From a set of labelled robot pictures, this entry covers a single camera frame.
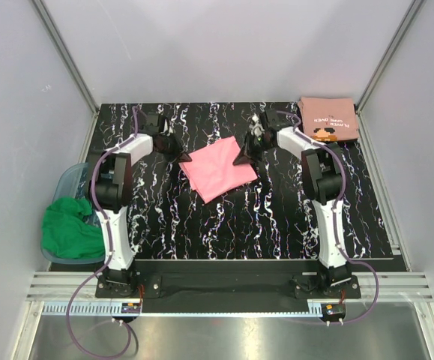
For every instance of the folded dusty pink printed t-shirt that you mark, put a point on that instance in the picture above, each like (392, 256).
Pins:
(329, 119)

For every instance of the white slotted cable duct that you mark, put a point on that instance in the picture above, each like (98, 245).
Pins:
(132, 309)

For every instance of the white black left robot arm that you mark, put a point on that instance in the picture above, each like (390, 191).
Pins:
(110, 188)

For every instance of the green t-shirt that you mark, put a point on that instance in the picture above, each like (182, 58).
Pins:
(65, 232)

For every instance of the aluminium frame post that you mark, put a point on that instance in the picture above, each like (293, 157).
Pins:
(402, 30)
(58, 42)

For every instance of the teal plastic bin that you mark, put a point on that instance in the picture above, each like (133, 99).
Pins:
(71, 184)

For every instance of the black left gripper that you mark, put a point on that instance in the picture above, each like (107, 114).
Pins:
(178, 146)

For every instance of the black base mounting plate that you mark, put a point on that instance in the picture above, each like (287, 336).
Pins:
(303, 273)

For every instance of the right aluminium frame post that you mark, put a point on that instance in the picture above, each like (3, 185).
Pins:
(402, 30)

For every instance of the left aluminium frame post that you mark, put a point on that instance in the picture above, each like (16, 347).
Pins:
(58, 42)

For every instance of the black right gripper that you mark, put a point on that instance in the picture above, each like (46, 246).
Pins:
(246, 155)

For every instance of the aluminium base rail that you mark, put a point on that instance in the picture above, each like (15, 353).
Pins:
(388, 286)

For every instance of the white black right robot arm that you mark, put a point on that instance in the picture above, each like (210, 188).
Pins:
(324, 183)

